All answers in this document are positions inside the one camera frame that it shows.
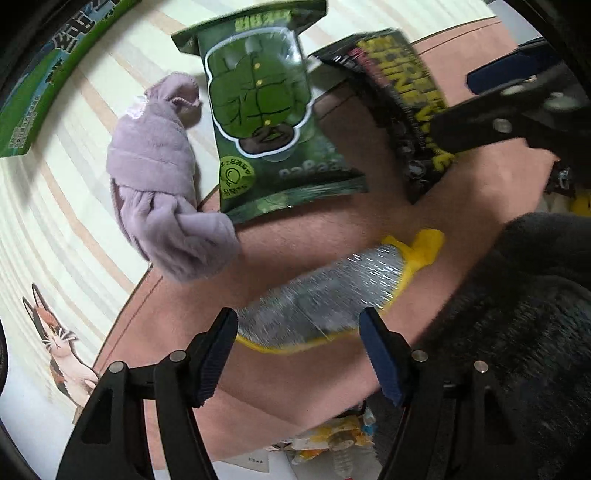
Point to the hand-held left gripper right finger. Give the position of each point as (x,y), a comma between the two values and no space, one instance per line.
(386,357)

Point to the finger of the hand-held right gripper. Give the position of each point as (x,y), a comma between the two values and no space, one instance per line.
(489,124)
(508,68)

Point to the black yellow snack packet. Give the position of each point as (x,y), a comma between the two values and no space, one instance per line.
(392,97)

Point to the green printed box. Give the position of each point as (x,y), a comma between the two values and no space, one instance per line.
(41,83)

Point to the green snack packet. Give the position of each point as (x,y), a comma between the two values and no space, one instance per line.
(263,115)

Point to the yellow object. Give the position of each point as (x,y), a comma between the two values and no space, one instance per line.
(582,203)

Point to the clear plastic bottle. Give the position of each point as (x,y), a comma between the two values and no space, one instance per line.
(342,459)

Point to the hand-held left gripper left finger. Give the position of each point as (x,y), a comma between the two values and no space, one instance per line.
(213,357)

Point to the silver yellow snack packet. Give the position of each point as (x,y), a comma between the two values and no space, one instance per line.
(323,295)

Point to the dark fuzzy cloth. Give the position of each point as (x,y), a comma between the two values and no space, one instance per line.
(531,332)

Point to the purple plush cloth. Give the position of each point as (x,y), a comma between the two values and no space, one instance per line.
(157,184)

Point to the yellow white snack packet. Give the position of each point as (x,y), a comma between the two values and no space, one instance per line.
(339,434)

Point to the white paper sheet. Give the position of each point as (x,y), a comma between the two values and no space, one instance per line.
(258,464)

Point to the striped cat printed mat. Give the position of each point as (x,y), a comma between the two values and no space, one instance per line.
(69,221)

